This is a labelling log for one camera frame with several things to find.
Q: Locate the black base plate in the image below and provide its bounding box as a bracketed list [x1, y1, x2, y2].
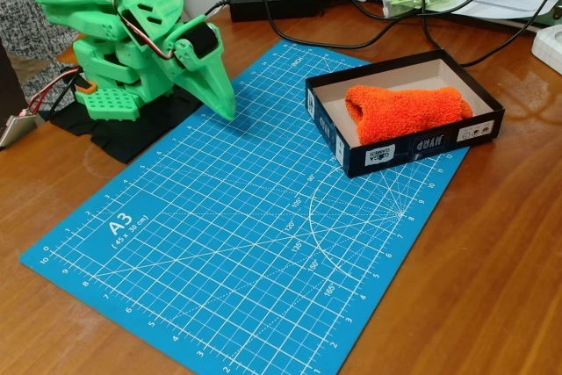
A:
[48, 84, 204, 164]

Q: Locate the black cardboard box tray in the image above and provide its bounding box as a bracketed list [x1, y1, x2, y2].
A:
[305, 48, 505, 179]

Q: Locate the long looped black cable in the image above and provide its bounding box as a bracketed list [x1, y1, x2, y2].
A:
[254, 0, 562, 49]

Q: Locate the orange fuzzy sock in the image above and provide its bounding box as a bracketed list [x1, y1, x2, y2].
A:
[344, 83, 474, 147]

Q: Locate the grey speckled fabric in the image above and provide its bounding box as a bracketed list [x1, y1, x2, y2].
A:
[0, 0, 87, 106]

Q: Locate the white moulded plastic object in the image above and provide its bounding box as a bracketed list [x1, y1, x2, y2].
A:
[530, 25, 562, 69]

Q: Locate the red white black servo wire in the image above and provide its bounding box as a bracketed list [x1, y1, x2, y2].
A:
[112, 0, 177, 62]

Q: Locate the blue cutting mat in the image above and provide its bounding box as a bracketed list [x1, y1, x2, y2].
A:
[18, 39, 471, 375]

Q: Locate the red and black wire bundle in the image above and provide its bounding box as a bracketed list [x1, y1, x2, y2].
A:
[25, 65, 84, 118]

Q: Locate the short black adapter cable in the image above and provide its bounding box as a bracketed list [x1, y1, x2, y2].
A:
[186, 0, 234, 27]

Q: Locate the small silver circuit board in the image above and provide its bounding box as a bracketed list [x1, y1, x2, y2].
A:
[0, 113, 39, 150]

